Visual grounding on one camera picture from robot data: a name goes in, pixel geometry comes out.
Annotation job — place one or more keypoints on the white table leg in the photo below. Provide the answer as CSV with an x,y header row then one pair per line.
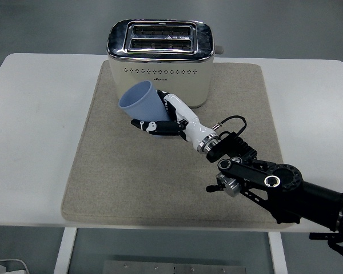
x,y
64,251
278,254

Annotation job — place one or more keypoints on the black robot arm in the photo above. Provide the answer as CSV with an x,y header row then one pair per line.
x,y
283,185

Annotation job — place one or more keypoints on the cream and chrome toaster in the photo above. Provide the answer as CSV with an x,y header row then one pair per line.
x,y
160,68

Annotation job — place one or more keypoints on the grey metal plate with screws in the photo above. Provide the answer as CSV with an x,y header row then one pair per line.
x,y
174,268

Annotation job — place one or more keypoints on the beige fabric table mat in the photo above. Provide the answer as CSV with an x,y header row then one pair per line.
x,y
131,177

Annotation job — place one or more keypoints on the black table control panel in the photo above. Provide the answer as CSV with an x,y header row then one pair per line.
x,y
317,236

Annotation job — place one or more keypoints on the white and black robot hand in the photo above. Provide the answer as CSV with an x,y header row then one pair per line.
x,y
193,127

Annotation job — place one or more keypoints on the light blue plastic cup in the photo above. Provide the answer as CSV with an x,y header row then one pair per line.
x,y
145,105

